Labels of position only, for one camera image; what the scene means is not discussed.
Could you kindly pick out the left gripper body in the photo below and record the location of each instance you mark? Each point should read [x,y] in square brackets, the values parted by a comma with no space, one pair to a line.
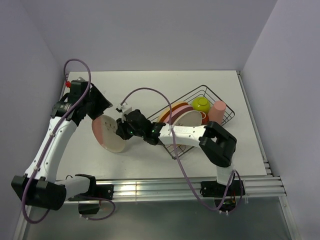
[85,104]

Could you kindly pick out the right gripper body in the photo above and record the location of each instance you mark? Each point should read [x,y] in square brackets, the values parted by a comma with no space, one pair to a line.
[127,132]

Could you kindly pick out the cream pink floral plate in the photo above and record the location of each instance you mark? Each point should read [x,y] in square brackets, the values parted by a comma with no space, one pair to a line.
[104,130]

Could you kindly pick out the pink plastic plate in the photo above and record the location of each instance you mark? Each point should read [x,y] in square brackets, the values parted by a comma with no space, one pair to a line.
[165,117]

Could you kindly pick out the cream yellow floral plate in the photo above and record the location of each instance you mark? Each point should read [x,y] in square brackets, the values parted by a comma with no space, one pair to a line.
[191,118]

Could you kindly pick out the lime green bowl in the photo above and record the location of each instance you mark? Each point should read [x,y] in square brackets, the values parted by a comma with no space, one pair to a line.
[201,104]

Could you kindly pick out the orange black mug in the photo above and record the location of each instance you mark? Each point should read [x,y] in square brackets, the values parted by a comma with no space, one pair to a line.
[205,118]

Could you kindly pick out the salmon pink cup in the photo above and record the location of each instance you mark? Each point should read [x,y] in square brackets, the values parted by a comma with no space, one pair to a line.
[217,111]

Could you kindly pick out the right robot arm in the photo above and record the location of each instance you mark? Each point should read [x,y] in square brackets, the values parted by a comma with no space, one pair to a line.
[216,142]

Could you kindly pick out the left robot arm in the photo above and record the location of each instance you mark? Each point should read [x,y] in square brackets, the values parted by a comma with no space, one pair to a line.
[38,186]

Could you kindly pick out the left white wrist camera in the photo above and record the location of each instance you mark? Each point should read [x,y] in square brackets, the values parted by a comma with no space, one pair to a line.
[78,81]

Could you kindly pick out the aluminium mounting rail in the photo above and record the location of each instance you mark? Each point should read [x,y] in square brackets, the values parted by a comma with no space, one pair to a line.
[177,189]

